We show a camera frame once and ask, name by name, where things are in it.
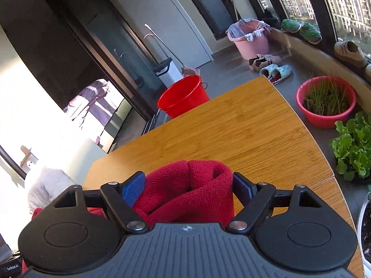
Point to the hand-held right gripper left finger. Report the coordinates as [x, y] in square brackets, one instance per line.
[132, 189]

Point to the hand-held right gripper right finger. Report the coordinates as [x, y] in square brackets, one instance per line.
[243, 187]

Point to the red fleece hoodie jacket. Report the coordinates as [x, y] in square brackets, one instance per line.
[185, 191]

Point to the purple jacket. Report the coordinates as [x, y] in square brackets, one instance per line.
[87, 101]

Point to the red bucket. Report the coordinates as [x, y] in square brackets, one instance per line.
[185, 95]

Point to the red basin with grass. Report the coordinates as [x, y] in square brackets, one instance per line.
[324, 115]

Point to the light blue slipper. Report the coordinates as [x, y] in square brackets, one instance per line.
[285, 70]
[269, 76]

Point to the green lettuce plant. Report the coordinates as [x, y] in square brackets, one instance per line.
[352, 147]

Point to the white trash bin black lid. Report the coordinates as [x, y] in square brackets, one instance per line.
[174, 72]

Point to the brown slipper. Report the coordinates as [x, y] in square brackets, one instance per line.
[258, 63]
[272, 58]

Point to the white plant pot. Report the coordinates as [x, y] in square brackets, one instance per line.
[363, 237]

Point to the grey garment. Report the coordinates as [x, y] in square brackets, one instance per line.
[233, 30]

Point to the sliding glass door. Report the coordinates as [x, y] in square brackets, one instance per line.
[95, 34]

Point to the beige shoe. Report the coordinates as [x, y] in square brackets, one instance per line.
[349, 53]
[368, 73]

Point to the dark framed door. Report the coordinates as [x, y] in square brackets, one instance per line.
[208, 3]

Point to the black window frame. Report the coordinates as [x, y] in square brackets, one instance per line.
[324, 20]

